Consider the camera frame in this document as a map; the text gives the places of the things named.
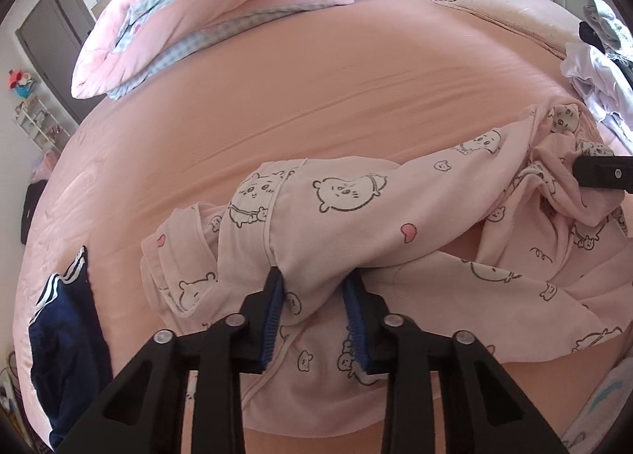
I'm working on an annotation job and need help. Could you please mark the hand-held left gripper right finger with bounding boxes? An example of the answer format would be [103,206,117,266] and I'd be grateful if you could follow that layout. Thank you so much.
[341,273,577,454]

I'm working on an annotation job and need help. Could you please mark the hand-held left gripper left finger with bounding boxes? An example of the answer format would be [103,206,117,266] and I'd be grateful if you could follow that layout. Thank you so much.
[52,267,286,454]

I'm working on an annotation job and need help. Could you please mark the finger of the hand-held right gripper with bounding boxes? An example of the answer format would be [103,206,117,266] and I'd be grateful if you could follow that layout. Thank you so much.
[572,154,633,194]

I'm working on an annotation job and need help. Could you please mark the pink printed pajama top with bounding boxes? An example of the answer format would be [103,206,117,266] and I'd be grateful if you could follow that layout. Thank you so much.
[141,100,633,430]

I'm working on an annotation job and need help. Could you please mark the white garment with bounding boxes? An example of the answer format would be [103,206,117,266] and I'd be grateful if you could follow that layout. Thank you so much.
[560,41,633,133]

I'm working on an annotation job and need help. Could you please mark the grey garment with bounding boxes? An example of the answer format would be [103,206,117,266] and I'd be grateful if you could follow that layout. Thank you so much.
[584,0,628,54]

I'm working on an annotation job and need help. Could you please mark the navy striped track pants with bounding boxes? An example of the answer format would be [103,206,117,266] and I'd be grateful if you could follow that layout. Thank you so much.
[28,245,116,450]

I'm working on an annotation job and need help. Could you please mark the pink bed sheet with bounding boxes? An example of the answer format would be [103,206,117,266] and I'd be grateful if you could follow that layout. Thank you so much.
[10,0,633,454]

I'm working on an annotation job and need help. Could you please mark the black bag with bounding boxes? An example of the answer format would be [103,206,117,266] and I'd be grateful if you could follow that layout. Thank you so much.
[21,182,47,245]

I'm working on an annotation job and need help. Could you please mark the pink checked quilt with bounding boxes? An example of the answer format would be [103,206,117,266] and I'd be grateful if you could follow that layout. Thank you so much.
[70,0,387,101]

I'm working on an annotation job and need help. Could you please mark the red and blue plush toy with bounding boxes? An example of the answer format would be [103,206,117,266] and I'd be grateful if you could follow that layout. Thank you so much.
[7,69,36,99]

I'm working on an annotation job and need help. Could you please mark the grey door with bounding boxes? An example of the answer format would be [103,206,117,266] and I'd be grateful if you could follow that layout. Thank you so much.
[16,0,96,124]

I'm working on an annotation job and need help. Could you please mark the white wire shelf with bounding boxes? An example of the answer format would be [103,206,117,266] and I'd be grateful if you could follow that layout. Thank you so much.
[14,97,67,154]

